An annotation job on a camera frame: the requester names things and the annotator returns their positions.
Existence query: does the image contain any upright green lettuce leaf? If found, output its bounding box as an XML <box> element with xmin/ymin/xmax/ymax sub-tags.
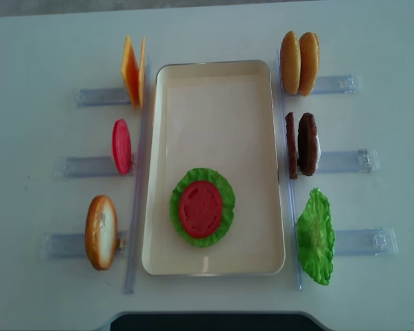
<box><xmin>296</xmin><ymin>188</ymin><xmax>335</xmax><ymax>285</ymax></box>

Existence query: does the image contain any clear holder rail for patties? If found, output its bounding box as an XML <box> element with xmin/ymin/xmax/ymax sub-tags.
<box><xmin>315</xmin><ymin>149</ymin><xmax>380</xmax><ymax>174</ymax></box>

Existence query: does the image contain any right golden bun half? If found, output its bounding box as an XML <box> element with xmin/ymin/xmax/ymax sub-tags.
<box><xmin>298</xmin><ymin>32</ymin><xmax>320</xmax><ymax>97</ymax></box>

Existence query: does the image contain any left orange cheese slice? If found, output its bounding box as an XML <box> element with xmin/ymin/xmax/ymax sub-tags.
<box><xmin>121</xmin><ymin>35</ymin><xmax>139</xmax><ymax>108</ymax></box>

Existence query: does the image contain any long clear left rail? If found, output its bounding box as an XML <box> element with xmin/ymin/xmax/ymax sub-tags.
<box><xmin>124</xmin><ymin>55</ymin><xmax>151</xmax><ymax>294</ymax></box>

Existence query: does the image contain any red tomato slice on tray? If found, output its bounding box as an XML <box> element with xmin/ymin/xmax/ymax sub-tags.
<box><xmin>178</xmin><ymin>181</ymin><xmax>223</xmax><ymax>239</ymax></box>

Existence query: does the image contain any long clear rail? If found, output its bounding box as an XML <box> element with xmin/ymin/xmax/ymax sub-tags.
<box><xmin>124</xmin><ymin>55</ymin><xmax>151</xmax><ymax>294</ymax></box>
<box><xmin>277</xmin><ymin>48</ymin><xmax>302</xmax><ymax>291</ymax></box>

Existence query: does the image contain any clear holder rail for lettuce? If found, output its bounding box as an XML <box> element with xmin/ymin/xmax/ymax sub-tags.
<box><xmin>335</xmin><ymin>227</ymin><xmax>398</xmax><ymax>257</ymax></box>

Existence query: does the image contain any clear holder rail for buns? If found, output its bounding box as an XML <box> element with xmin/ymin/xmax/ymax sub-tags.
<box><xmin>310</xmin><ymin>74</ymin><xmax>362</xmax><ymax>95</ymax></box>

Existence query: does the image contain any brown meat patty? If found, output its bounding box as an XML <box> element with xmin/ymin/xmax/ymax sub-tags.
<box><xmin>297</xmin><ymin>112</ymin><xmax>318</xmax><ymax>176</ymax></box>
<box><xmin>285</xmin><ymin>112</ymin><xmax>298</xmax><ymax>179</ymax></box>

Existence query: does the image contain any clear holder rail for tomato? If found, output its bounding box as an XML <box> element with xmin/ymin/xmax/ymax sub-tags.
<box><xmin>53</xmin><ymin>157</ymin><xmax>122</xmax><ymax>179</ymax></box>

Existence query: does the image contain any cream rectangular tray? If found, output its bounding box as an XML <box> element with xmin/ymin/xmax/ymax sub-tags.
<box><xmin>142</xmin><ymin>60</ymin><xmax>285</xmax><ymax>276</ymax></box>

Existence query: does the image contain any green lettuce leaf on tray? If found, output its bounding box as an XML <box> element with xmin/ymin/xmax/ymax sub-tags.
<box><xmin>169</xmin><ymin>168</ymin><xmax>236</xmax><ymax>248</ymax></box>

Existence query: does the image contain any orange cheese slice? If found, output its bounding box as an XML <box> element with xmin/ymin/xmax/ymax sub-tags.
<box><xmin>121</xmin><ymin>35</ymin><xmax>139</xmax><ymax>108</ymax></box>
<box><xmin>138</xmin><ymin>37</ymin><xmax>146</xmax><ymax>110</ymax></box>

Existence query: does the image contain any clear holder rail for cheese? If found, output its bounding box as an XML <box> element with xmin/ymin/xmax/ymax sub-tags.
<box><xmin>76</xmin><ymin>88</ymin><xmax>131</xmax><ymax>107</ymax></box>

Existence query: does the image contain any right orange cheese slice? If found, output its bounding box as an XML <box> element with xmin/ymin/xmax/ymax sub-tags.
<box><xmin>138</xmin><ymin>37</ymin><xmax>146</xmax><ymax>110</ymax></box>

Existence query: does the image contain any long clear right rail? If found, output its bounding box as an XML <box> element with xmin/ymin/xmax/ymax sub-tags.
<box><xmin>277</xmin><ymin>48</ymin><xmax>302</xmax><ymax>291</ymax></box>

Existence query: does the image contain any sliced bread with crust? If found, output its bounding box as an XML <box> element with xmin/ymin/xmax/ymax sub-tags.
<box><xmin>85</xmin><ymin>195</ymin><xmax>117</xmax><ymax>270</ymax></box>

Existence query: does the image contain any black panel at bottom edge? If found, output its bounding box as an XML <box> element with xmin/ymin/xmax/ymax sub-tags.
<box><xmin>110</xmin><ymin>313</ymin><xmax>323</xmax><ymax>331</ymax></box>

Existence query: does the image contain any clear holder rail for bread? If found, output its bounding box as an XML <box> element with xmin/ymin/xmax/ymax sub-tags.
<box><xmin>40</xmin><ymin>230</ymin><xmax>128</xmax><ymax>259</ymax></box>

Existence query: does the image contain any upright red tomato slice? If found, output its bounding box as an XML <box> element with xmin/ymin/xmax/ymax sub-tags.
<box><xmin>112</xmin><ymin>119</ymin><xmax>132</xmax><ymax>174</ymax></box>

